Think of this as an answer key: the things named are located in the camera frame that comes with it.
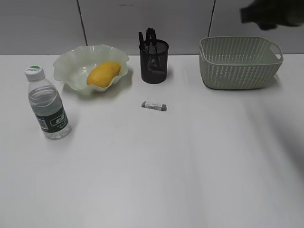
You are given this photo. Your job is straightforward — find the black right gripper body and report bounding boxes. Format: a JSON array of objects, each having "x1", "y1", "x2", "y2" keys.
[{"x1": 239, "y1": 0, "x2": 304, "y2": 30}]

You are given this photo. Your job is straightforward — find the black marker pen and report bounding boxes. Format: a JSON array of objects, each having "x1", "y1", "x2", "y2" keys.
[
  {"x1": 145, "y1": 28, "x2": 153, "y2": 53},
  {"x1": 138, "y1": 32, "x2": 145, "y2": 51},
  {"x1": 151, "y1": 29, "x2": 158, "y2": 54}
]

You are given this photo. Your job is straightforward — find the grey eraser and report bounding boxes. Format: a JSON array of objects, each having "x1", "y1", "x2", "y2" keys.
[{"x1": 141, "y1": 101, "x2": 167, "y2": 111}]

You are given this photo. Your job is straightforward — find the yellow mango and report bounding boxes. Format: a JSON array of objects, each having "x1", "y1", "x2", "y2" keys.
[{"x1": 86, "y1": 61, "x2": 121, "y2": 88}]

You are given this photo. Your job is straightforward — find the clear water bottle green label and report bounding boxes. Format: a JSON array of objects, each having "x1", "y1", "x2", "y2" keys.
[{"x1": 25, "y1": 65, "x2": 71, "y2": 140}]

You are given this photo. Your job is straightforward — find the pale green woven basket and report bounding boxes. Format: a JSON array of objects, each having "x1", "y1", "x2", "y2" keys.
[{"x1": 199, "y1": 36, "x2": 284, "y2": 90}]

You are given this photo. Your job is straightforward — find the black mesh pen holder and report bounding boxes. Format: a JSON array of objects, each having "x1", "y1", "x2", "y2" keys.
[{"x1": 140, "y1": 39, "x2": 169, "y2": 84}]

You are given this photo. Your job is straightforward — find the pale green wavy plate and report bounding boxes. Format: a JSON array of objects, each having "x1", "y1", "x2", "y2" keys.
[{"x1": 53, "y1": 44, "x2": 129, "y2": 94}]

